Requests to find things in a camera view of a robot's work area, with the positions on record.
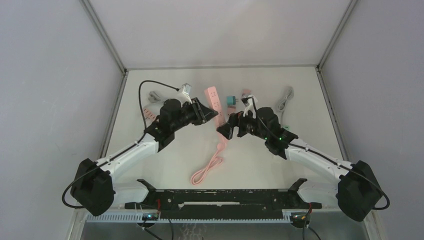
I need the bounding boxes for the grey coiled cable left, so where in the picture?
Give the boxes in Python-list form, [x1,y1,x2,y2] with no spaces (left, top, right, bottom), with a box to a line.
[147,91,167,104]

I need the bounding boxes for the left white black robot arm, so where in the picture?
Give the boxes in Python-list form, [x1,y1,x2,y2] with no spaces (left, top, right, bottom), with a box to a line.
[61,83,219,216]

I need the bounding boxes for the pink cable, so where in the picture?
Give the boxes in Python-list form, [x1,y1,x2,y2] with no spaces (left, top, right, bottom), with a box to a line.
[190,140,228,186]

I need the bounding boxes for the white power strip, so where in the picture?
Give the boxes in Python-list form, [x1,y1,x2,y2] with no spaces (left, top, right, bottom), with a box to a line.
[143,102,163,122]

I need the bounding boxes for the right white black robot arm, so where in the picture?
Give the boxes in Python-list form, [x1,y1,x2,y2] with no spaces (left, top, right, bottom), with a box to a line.
[216,95,391,222]

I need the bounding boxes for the teal plug adapter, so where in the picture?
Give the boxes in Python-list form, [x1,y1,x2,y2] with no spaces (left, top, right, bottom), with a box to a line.
[226,95,238,106]

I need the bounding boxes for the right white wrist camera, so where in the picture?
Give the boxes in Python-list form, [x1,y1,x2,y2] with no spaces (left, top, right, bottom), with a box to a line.
[241,93,258,117]

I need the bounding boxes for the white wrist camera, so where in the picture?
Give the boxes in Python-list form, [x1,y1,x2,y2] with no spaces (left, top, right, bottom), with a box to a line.
[176,83,193,104]
[241,93,258,117]

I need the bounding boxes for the grey coiled cable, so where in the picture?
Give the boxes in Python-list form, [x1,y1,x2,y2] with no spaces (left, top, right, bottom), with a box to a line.
[276,86,295,114]
[147,91,167,104]

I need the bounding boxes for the pink power strip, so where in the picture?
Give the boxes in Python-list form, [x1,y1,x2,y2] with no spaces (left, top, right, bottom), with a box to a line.
[203,86,230,147]

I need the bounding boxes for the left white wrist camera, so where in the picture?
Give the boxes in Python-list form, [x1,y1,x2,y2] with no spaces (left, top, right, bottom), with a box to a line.
[176,83,193,104]

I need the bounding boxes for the pink plug adapter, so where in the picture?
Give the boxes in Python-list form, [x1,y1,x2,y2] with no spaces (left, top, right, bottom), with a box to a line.
[228,106,236,114]

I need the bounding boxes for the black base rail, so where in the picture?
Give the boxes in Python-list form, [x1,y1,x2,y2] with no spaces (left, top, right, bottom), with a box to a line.
[124,189,322,220]

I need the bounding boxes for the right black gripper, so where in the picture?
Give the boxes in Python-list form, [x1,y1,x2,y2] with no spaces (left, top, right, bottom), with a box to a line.
[217,105,269,141]

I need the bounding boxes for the grey coiled cable right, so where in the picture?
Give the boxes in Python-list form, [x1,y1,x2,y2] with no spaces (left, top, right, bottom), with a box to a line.
[276,86,295,114]

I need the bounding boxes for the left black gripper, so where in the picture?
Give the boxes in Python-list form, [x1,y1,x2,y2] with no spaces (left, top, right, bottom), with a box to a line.
[171,97,218,133]

